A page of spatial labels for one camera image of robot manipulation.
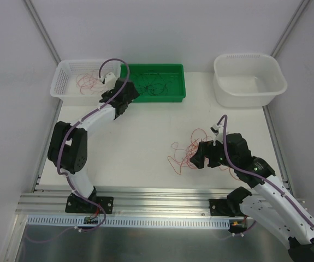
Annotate orange pink black wires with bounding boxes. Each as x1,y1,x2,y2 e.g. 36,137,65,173
167,128,239,181

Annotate black wire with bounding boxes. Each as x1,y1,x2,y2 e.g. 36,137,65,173
131,69,174,97

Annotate single pulled red wire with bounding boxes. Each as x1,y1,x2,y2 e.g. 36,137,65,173
75,69,108,95

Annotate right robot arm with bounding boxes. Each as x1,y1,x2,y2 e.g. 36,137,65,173
190,134,314,261

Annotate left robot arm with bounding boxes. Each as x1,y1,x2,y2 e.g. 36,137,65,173
48,78,139,212

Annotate green plastic tray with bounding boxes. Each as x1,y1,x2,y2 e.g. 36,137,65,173
120,64,186,103

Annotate white perforated basket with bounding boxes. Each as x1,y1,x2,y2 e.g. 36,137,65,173
50,59,121,106

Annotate white plastic tub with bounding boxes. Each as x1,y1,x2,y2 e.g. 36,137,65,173
213,53,287,108

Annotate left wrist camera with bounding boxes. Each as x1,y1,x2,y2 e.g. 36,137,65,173
100,72,117,85

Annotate aluminium frame rail right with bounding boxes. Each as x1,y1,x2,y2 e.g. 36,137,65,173
263,105,289,184

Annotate aluminium frame rail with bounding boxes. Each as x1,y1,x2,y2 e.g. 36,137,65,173
263,105,289,184
22,0,61,65

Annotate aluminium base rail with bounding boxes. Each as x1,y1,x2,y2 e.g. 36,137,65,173
16,185,305,219

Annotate aluminium frame rail left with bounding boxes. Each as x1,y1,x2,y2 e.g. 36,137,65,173
22,0,61,65

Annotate white slotted cable duct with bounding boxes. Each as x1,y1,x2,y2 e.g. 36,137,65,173
27,215,230,230

